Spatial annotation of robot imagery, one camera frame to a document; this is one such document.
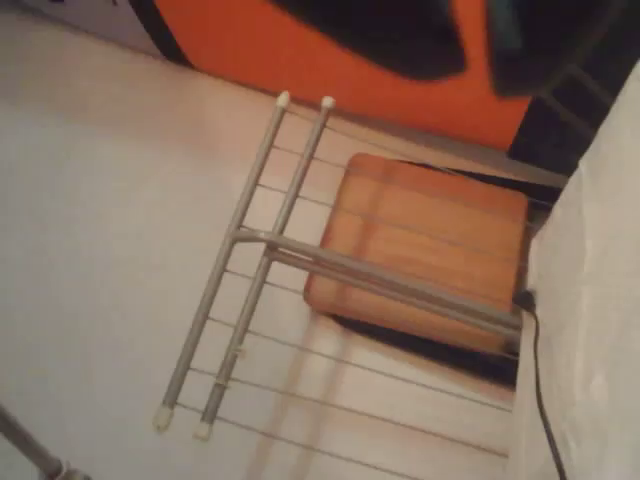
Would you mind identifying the beige wrinkled cloth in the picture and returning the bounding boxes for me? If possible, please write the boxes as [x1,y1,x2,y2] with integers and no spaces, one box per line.
[507,62,640,480]

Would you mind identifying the grey metal drying rack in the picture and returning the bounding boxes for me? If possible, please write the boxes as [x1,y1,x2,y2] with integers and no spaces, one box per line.
[152,89,539,459]

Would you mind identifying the wooden stool seat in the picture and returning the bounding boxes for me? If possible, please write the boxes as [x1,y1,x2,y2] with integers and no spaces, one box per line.
[303,152,531,351]

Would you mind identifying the grey metal pole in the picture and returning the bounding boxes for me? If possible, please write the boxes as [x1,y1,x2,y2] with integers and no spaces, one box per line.
[0,402,89,480]

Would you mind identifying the black slatted crate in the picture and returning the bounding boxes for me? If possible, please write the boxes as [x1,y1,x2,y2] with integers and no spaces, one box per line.
[507,44,640,174]

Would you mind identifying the black cable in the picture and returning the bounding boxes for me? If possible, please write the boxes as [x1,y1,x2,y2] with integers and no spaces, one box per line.
[514,289,569,480]

